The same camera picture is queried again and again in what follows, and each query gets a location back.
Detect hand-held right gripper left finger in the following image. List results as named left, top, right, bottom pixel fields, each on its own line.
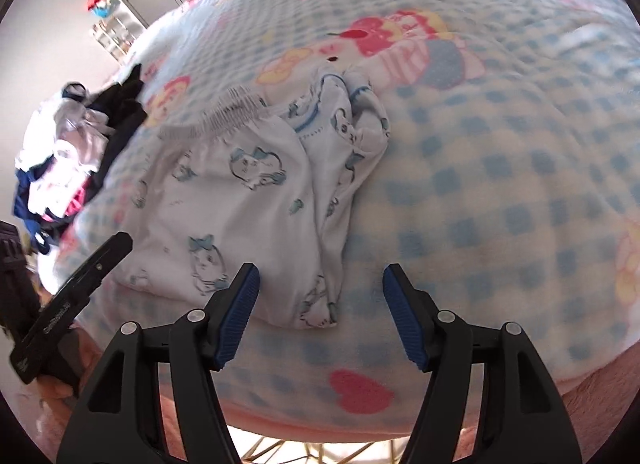
left=56, top=263, right=262, bottom=464

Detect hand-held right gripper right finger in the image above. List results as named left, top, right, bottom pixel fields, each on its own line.
left=383, top=263, right=584, bottom=464

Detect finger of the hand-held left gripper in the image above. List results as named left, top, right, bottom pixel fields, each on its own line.
left=65, top=231, right=134, bottom=297

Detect white cartoon print pajama pants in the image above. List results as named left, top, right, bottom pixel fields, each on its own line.
left=107, top=86, right=351, bottom=331

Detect black ribbed object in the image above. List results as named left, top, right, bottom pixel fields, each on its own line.
left=0, top=221, right=43, bottom=340

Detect blue garment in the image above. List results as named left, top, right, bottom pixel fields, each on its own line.
left=12, top=169, right=66, bottom=255

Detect white and pink garment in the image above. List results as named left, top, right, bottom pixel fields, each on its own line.
left=15, top=82, right=113, bottom=220

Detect checkered cartoon print blanket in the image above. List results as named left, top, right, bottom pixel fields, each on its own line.
left=37, top=0, right=640, bottom=445

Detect white storage shelf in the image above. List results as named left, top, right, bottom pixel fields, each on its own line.
left=90, top=12, right=138, bottom=62

